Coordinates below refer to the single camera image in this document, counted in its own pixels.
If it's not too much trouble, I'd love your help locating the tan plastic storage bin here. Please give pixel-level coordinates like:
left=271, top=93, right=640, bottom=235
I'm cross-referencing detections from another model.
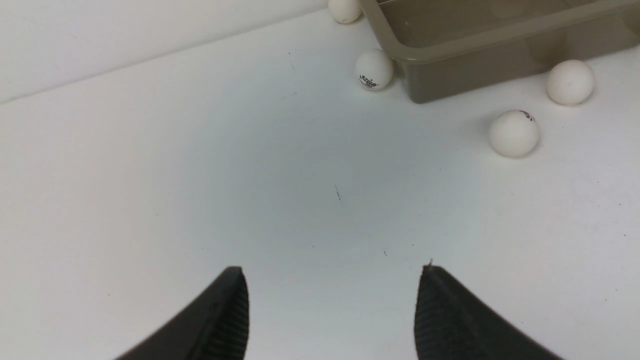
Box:
left=359, top=0, right=640, bottom=104

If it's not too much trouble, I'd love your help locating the white ball beside bin corner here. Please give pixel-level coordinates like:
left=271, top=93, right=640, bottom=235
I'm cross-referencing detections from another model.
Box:
left=355, top=48, right=394, bottom=91

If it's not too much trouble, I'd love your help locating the white ball right of bin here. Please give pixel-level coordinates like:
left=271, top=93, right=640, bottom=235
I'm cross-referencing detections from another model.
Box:
left=327, top=0, right=362, bottom=24

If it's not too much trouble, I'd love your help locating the white ping-pong ball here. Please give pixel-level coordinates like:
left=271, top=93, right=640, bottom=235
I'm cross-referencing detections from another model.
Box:
left=488, top=109, right=541, bottom=158
left=546, top=60, right=596, bottom=106

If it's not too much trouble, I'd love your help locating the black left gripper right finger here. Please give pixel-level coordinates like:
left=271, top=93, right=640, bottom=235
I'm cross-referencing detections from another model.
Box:
left=414, top=264, right=558, bottom=360

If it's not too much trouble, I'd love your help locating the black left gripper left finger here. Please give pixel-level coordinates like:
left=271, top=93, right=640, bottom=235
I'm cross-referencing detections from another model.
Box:
left=119, top=266, right=250, bottom=360

